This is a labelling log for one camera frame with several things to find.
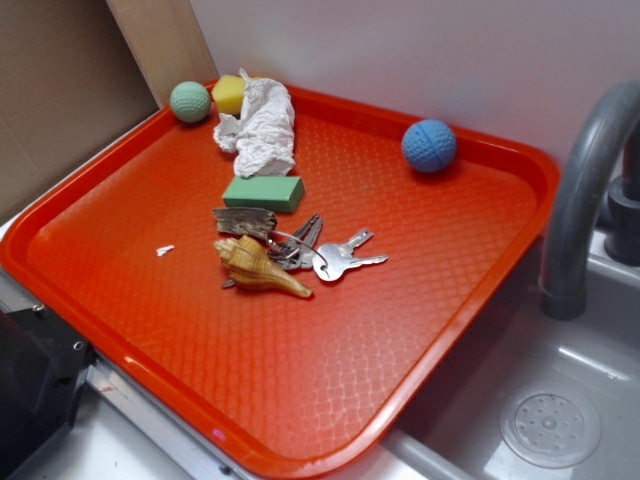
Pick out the green dimpled ball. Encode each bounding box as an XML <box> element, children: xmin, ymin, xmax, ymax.
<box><xmin>169</xmin><ymin>81</ymin><xmax>211</xmax><ymax>123</ymax></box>

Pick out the blue dimpled ball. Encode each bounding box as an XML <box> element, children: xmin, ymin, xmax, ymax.
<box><xmin>401</xmin><ymin>119</ymin><xmax>457</xmax><ymax>173</ymax></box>

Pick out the silver key bunch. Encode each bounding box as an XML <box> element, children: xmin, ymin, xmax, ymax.
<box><xmin>223</xmin><ymin>214</ymin><xmax>388</xmax><ymax>287</ymax></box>

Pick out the green rectangular block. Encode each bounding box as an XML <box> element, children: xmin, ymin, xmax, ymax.
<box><xmin>222</xmin><ymin>176</ymin><xmax>305</xmax><ymax>213</ymax></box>

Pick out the brown driftwood piece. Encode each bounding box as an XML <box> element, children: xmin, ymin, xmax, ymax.
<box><xmin>213</xmin><ymin>207</ymin><xmax>278</xmax><ymax>240</ymax></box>

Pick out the tan conch seashell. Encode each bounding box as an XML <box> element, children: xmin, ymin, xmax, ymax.
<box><xmin>213</xmin><ymin>235</ymin><xmax>313</xmax><ymax>299</ymax></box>

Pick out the red plastic tray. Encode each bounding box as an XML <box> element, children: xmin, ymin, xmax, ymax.
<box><xmin>1</xmin><ymin>87</ymin><xmax>559</xmax><ymax>479</ymax></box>

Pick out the crumpled white paper towel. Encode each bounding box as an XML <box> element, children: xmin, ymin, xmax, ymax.
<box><xmin>213</xmin><ymin>69</ymin><xmax>295</xmax><ymax>178</ymax></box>

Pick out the small white paper scrap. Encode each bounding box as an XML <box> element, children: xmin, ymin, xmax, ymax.
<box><xmin>156</xmin><ymin>245</ymin><xmax>175</xmax><ymax>257</ymax></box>

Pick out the yellow sponge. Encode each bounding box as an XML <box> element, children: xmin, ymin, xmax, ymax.
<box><xmin>211</xmin><ymin>75</ymin><xmax>246</xmax><ymax>116</ymax></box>

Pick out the grey sink faucet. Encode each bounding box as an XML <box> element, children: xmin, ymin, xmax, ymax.
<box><xmin>539</xmin><ymin>80</ymin><xmax>639</xmax><ymax>320</ymax></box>

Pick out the wooden board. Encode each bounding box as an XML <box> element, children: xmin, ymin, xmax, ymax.
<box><xmin>107</xmin><ymin>0</ymin><xmax>218</xmax><ymax>107</ymax></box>

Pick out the grey sink basin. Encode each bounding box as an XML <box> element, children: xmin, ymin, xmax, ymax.
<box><xmin>382</xmin><ymin>239</ymin><xmax>640</xmax><ymax>480</ymax></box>

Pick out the round sink drain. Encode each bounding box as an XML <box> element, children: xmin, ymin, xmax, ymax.
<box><xmin>499</xmin><ymin>382</ymin><xmax>602</xmax><ymax>469</ymax></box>

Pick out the brown cardboard panel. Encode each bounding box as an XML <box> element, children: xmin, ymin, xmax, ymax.
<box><xmin>1</xmin><ymin>1</ymin><xmax>157</xmax><ymax>221</ymax></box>

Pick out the black faucet handle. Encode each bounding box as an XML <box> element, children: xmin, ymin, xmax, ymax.
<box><xmin>605</xmin><ymin>125</ymin><xmax>639</xmax><ymax>267</ymax></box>

